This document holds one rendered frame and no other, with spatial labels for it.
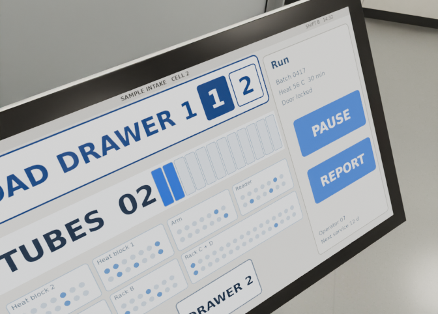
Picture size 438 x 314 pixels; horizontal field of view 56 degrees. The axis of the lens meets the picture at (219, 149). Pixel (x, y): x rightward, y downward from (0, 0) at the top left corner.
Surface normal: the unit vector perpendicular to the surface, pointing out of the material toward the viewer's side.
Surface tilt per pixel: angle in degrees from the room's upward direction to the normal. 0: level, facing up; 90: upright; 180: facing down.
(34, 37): 90
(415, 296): 0
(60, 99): 50
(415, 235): 0
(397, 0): 90
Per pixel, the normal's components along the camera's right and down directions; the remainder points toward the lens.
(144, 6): -0.21, 0.77
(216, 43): 0.44, 0.14
